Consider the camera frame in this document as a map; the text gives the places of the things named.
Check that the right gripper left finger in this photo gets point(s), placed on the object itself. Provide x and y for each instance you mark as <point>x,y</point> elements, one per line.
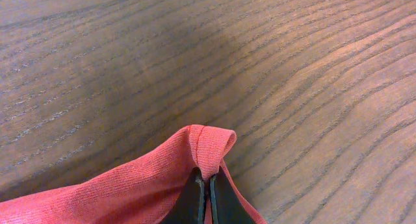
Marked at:
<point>190,205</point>

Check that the red soccer t-shirt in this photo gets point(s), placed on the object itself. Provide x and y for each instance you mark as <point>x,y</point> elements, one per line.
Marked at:
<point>140,191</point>

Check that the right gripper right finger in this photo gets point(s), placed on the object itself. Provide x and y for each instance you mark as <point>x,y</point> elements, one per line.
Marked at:
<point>225,205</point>

